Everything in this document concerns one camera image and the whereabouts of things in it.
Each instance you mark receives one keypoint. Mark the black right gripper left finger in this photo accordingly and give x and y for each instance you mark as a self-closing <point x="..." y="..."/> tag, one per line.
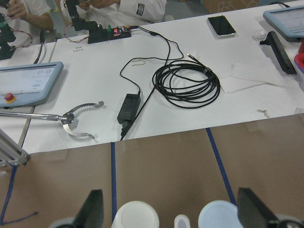
<point x="91" y="214"/>

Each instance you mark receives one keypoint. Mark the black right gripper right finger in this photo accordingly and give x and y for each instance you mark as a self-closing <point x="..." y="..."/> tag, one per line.
<point x="253" y="212"/>

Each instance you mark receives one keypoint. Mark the white wire cup rack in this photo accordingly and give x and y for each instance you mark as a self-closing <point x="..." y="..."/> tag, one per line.
<point x="181" y="221"/>

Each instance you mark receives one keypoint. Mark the smartphone on table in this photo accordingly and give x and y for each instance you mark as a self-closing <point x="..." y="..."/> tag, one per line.
<point x="221" y="27"/>

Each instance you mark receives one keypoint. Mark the blue teach pendant tablet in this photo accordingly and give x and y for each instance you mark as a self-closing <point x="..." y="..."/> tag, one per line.
<point x="288" y="22"/>

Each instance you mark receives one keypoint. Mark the red parts tray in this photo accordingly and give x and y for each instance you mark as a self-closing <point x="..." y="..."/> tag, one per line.
<point x="299" y="62"/>

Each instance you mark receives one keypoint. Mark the white paper sheets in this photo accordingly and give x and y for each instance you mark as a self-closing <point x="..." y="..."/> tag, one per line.
<point x="247" y="76"/>

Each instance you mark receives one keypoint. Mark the person in white hoodie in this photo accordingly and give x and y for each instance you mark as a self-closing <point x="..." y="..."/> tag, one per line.
<point x="122" y="12"/>

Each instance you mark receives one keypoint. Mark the black plastic handle tool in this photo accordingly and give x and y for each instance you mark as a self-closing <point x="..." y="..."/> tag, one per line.
<point x="279" y="52"/>

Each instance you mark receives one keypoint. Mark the red thermos bottle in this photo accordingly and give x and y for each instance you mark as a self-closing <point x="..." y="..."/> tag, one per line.
<point x="301" y="48"/>

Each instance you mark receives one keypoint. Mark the green handled reacher grabber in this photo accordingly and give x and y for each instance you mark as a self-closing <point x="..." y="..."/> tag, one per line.
<point x="65" y="119"/>

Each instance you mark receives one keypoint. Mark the light blue cup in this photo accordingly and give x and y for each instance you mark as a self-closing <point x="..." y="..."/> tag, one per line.
<point x="219" y="214"/>

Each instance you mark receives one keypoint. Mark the cardboard box front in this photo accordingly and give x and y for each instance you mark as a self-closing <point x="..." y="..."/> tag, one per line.
<point x="217" y="6"/>

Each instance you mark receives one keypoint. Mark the aluminium frame post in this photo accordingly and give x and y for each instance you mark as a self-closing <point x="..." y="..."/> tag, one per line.
<point x="11" y="154"/>

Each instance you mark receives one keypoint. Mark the cream white plastic cup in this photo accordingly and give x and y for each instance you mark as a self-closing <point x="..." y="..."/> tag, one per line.
<point x="136" y="214"/>

